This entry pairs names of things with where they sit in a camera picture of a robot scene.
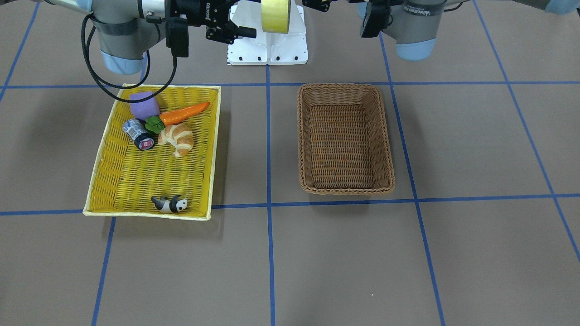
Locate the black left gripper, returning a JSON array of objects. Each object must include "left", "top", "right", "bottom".
[{"left": 302, "top": 0, "right": 363, "bottom": 13}]

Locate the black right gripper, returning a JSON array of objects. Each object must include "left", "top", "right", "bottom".
[{"left": 165, "top": 0, "right": 257, "bottom": 44}]

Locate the yellow tape roll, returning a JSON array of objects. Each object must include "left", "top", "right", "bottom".
[{"left": 261, "top": 0, "right": 291, "bottom": 34}]

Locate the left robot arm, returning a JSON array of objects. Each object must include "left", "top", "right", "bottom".
[{"left": 348, "top": 0, "right": 465, "bottom": 62}]

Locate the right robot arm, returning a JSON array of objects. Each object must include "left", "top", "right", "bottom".
[{"left": 49, "top": 0, "right": 256, "bottom": 75}]

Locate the brown wicker basket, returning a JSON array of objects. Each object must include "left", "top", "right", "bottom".
[{"left": 297, "top": 83, "right": 395, "bottom": 196}]

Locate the yellow wicker basket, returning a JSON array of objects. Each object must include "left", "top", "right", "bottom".
[{"left": 83, "top": 85, "right": 222, "bottom": 221}]

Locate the purple foam block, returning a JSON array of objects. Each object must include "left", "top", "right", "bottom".
[{"left": 129, "top": 91, "right": 161, "bottom": 122}]

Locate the toy croissant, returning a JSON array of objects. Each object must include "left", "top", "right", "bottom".
[{"left": 157, "top": 124, "right": 194, "bottom": 158}]

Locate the orange toy carrot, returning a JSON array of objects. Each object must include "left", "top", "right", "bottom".
[{"left": 144, "top": 101, "right": 211, "bottom": 134}]

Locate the small blue can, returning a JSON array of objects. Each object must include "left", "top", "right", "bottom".
[{"left": 122, "top": 119, "right": 155, "bottom": 151}]

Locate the panda toy figurine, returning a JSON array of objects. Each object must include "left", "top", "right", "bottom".
[{"left": 150, "top": 195, "right": 189, "bottom": 213}]

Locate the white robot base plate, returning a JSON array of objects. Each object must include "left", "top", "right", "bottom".
[{"left": 227, "top": 0, "right": 309, "bottom": 66}]

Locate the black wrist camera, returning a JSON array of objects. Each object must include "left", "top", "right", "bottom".
[
  {"left": 165, "top": 16, "right": 189, "bottom": 58},
  {"left": 357, "top": 0, "right": 393, "bottom": 38}
]

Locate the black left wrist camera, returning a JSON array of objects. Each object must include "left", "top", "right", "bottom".
[{"left": 357, "top": 0, "right": 393, "bottom": 38}]

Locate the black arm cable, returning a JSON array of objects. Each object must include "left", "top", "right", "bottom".
[{"left": 81, "top": 13, "right": 178, "bottom": 104}]

